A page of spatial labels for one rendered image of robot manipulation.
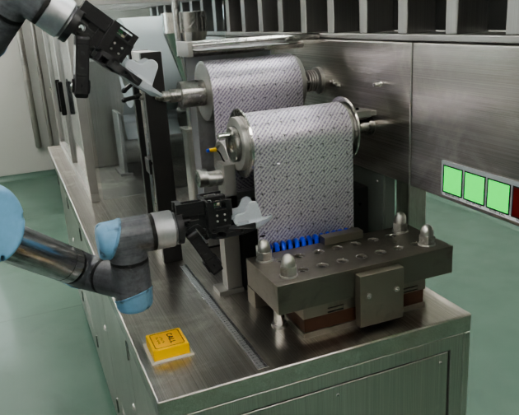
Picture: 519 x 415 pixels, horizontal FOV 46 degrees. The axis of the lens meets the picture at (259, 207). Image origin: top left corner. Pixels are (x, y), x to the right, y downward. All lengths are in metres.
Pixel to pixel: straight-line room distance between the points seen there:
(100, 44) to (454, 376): 0.97
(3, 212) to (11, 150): 5.87
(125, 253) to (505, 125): 0.72
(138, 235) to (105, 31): 0.38
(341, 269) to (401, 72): 0.43
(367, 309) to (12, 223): 0.67
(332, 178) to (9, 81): 5.60
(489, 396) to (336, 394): 1.54
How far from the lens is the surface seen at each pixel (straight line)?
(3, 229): 0.96
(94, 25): 1.21
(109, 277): 1.26
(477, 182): 1.17
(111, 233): 1.19
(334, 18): 1.59
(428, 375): 1.35
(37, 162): 6.85
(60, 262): 1.25
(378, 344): 1.23
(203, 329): 1.29
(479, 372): 2.85
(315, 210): 1.35
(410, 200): 1.66
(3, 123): 6.77
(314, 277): 1.17
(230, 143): 1.31
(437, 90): 1.24
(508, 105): 1.11
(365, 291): 1.21
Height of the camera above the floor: 1.51
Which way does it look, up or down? 18 degrees down
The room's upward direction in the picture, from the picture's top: 4 degrees counter-clockwise
